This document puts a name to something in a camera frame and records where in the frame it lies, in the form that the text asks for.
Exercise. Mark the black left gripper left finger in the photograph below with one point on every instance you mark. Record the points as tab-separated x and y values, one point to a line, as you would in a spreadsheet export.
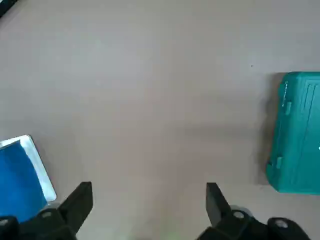
70	207

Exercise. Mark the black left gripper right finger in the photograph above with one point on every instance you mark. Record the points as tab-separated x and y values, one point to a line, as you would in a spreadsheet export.
217	207

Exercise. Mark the green plastic toolbox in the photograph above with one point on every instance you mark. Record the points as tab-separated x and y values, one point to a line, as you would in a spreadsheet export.
300	137

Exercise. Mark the blue cloth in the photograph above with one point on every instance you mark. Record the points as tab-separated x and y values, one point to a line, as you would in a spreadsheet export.
17	180

